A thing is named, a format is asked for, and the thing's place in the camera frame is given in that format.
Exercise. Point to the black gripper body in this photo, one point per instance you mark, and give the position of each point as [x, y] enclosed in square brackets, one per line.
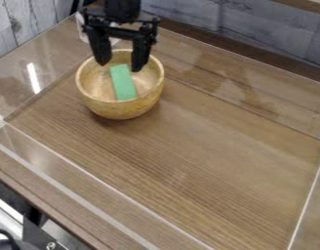
[125, 12]

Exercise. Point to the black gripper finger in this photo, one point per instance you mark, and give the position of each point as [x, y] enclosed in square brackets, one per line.
[140, 54]
[100, 45]

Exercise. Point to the green rectangular block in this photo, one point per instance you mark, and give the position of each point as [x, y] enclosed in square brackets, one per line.
[123, 82]

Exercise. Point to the round wooden bowl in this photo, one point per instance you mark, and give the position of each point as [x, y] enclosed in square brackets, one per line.
[96, 90]

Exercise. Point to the clear acrylic corner bracket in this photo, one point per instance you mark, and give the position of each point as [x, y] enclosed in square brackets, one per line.
[84, 38]

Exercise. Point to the black metal bracket with bolt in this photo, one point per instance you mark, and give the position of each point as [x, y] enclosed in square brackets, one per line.
[38, 238]

